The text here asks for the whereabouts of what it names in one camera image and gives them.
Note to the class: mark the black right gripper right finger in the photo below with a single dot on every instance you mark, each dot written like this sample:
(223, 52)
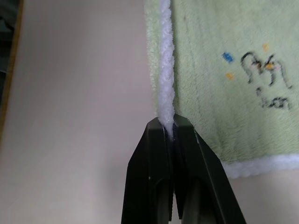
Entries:
(198, 177)

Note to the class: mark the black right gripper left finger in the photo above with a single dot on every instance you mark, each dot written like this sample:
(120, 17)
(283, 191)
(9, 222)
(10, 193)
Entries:
(147, 168)

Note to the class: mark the green towel with white trim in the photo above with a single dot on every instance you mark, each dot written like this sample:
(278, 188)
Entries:
(222, 81)

